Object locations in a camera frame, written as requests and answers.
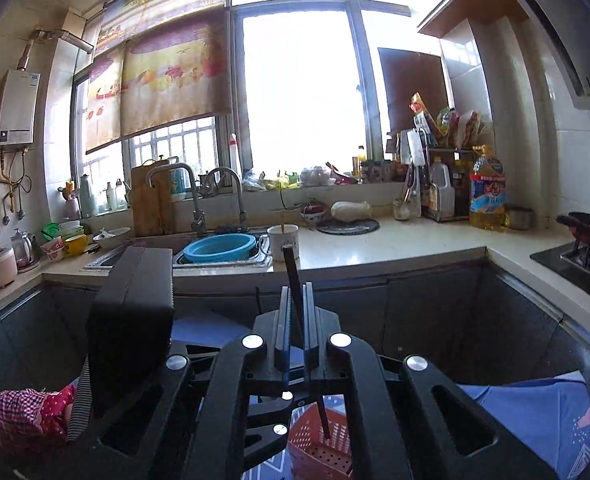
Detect printed window blind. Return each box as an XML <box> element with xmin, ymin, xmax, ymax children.
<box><xmin>85</xmin><ymin>0</ymin><xmax>232</xmax><ymax>156</ymax></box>

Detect metal exhaust pipe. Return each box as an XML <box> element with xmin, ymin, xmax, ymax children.
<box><xmin>17</xmin><ymin>29</ymin><xmax>96</xmax><ymax>72</ymax></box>

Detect cooking oil bottle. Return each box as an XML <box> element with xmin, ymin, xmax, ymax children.
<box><xmin>469</xmin><ymin>145</ymin><xmax>507</xmax><ymax>231</ymax></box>

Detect red frying pan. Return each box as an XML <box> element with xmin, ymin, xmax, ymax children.
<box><xmin>556</xmin><ymin>212</ymin><xmax>590</xmax><ymax>242</ymax></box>

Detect dark brown chopstick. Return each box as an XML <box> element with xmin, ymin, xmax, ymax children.
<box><xmin>282</xmin><ymin>245</ymin><xmax>332</xmax><ymax>441</ymax></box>

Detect range hood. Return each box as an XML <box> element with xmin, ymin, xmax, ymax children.
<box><xmin>495</xmin><ymin>0</ymin><xmax>590</xmax><ymax>111</ymax></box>

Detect brown board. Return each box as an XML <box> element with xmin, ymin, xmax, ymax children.
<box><xmin>377</xmin><ymin>47</ymin><xmax>450</xmax><ymax>137</ymax></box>

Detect steel sink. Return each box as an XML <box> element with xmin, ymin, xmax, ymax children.
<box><xmin>81</xmin><ymin>231</ymin><xmax>274</xmax><ymax>274</ymax></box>

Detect black gas stove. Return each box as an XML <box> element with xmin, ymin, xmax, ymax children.
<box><xmin>530</xmin><ymin>240</ymin><xmax>590</xmax><ymax>307</ymax></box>

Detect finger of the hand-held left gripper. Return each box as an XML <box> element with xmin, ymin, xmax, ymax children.
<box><xmin>247</xmin><ymin>391</ymin><xmax>296</xmax><ymax>461</ymax></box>

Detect white gas water heater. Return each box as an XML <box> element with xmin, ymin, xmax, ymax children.
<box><xmin>0</xmin><ymin>70</ymin><xmax>42</xmax><ymax>147</ymax></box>

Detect white mug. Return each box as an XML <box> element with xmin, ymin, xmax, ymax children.
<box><xmin>267</xmin><ymin>224</ymin><xmax>300</xmax><ymax>262</ymax></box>

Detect angular steel faucet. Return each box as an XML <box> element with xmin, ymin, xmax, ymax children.
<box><xmin>146</xmin><ymin>162</ymin><xmax>208</xmax><ymax>237</ymax></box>

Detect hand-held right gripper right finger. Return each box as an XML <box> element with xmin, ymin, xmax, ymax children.
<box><xmin>302</xmin><ymin>282</ymin><xmax>560</xmax><ymax>480</ymax></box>

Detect person's left forearm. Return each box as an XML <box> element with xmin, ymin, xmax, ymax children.
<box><xmin>0</xmin><ymin>360</ymin><xmax>93</xmax><ymax>457</ymax></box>

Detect pink rice cooker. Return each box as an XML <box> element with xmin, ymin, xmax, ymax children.
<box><xmin>0</xmin><ymin>247</ymin><xmax>18</xmax><ymax>289</ymax></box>

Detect blue plastic basin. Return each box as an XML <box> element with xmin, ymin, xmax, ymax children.
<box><xmin>183</xmin><ymin>233</ymin><xmax>257</xmax><ymax>264</ymax></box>

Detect wooden cutting board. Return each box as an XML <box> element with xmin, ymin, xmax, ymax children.
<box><xmin>131</xmin><ymin>159</ymin><xmax>176</xmax><ymax>237</ymax></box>

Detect pile of snack bags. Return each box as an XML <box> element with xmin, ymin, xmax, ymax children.
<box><xmin>409</xmin><ymin>92</ymin><xmax>494</xmax><ymax>150</ymax></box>

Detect white plastic jug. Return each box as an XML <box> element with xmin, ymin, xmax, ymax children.
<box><xmin>427</xmin><ymin>156</ymin><xmax>456</xmax><ymax>222</ymax></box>

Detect yellow mug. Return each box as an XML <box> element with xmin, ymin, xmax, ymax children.
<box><xmin>63</xmin><ymin>234</ymin><xmax>89</xmax><ymax>256</ymax></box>

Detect pale green thermos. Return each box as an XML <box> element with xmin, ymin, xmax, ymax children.
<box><xmin>77</xmin><ymin>173</ymin><xmax>98</xmax><ymax>219</ymax></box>

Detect blue printed tablecloth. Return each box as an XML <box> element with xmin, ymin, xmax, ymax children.
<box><xmin>171</xmin><ymin>309</ymin><xmax>590</xmax><ymax>480</ymax></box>

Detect metal spice rack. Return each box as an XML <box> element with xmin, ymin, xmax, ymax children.
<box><xmin>400</xmin><ymin>144</ymin><xmax>476</xmax><ymax>224</ymax></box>

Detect window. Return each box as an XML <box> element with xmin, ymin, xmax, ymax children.
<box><xmin>72</xmin><ymin>0</ymin><xmax>412</xmax><ymax>211</ymax></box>

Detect glass kettle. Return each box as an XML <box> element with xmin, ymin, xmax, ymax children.
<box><xmin>11</xmin><ymin>228</ymin><xmax>39</xmax><ymax>272</ymax></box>

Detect small steel cup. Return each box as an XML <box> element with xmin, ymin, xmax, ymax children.
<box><xmin>507</xmin><ymin>206</ymin><xmax>535</xmax><ymax>231</ymax></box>

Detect white radish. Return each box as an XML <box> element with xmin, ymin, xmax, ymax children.
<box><xmin>330</xmin><ymin>200</ymin><xmax>374</xmax><ymax>224</ymax></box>

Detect white bowl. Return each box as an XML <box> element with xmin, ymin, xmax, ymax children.
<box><xmin>93</xmin><ymin>227</ymin><xmax>132</xmax><ymax>250</ymax></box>

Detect round black trivet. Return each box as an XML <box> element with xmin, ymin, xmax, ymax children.
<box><xmin>316</xmin><ymin>217</ymin><xmax>380</xmax><ymax>236</ymax></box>

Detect stack of green bowls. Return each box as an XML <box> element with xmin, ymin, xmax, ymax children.
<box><xmin>42</xmin><ymin>220</ymin><xmax>82</xmax><ymax>242</ymax></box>

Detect dark base cabinets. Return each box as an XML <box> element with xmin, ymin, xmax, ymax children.
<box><xmin>0</xmin><ymin>260</ymin><xmax>590</xmax><ymax>411</ymax></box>

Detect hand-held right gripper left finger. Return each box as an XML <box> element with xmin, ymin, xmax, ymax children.
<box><xmin>25</xmin><ymin>285</ymin><xmax>296</xmax><ymax>480</ymax></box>

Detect water heater hoses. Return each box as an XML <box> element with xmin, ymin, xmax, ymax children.
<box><xmin>0</xmin><ymin>147</ymin><xmax>32</xmax><ymax>222</ymax></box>

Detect curved steel faucet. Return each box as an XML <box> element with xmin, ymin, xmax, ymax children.
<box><xmin>205</xmin><ymin>166</ymin><xmax>249</xmax><ymax>232</ymax></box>

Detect patterned ceramic bowl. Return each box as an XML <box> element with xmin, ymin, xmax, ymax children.
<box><xmin>300</xmin><ymin>205</ymin><xmax>326</xmax><ymax>231</ymax></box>

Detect pink plastic utensil holder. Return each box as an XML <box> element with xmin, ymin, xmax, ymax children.
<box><xmin>287</xmin><ymin>402</ymin><xmax>352</xmax><ymax>480</ymax></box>

